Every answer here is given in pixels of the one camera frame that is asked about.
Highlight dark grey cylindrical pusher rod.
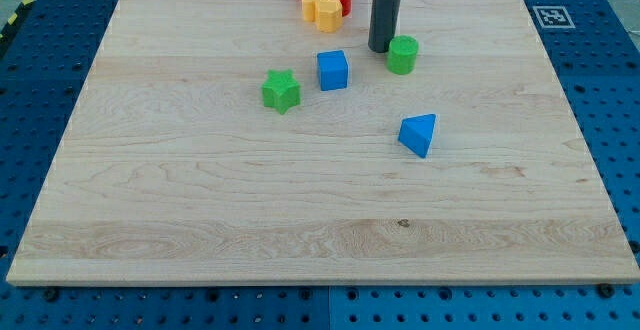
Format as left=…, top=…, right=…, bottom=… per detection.
left=368, top=0, right=401, bottom=53

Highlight green cylinder block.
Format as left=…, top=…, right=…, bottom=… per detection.
left=386, top=35, right=419, bottom=75

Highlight white fiducial marker tag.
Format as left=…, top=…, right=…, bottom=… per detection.
left=533, top=5, right=575, bottom=29

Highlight light wooden board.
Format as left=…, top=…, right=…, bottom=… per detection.
left=7, top=0, right=639, bottom=287

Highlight blue triangular prism block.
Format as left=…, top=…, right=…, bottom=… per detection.
left=398, top=114, right=437, bottom=158

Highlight blue cube block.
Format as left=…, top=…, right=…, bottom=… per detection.
left=316, top=50, right=349, bottom=91

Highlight yellow half-round block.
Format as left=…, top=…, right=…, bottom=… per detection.
left=300, top=0, right=326, bottom=23

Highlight green star block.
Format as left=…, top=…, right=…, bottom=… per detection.
left=261, top=69, right=301, bottom=114

